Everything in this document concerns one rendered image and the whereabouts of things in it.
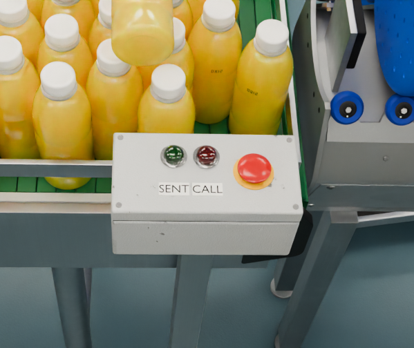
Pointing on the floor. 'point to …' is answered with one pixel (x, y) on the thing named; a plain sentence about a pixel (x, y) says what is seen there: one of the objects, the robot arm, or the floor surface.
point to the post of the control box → (189, 299)
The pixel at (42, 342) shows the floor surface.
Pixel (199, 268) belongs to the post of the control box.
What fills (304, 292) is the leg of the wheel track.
